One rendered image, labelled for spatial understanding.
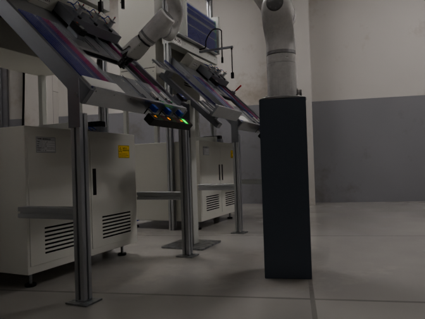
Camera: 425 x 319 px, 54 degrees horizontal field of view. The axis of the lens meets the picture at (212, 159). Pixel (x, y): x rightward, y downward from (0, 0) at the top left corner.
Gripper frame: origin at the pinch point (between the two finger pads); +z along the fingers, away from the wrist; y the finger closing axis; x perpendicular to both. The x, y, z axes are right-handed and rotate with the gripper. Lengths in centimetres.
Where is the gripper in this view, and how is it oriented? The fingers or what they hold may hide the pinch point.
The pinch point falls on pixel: (123, 63)
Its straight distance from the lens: 206.7
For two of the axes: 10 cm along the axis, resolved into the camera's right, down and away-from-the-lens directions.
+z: -7.1, 6.2, 3.3
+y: -4.2, 0.0, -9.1
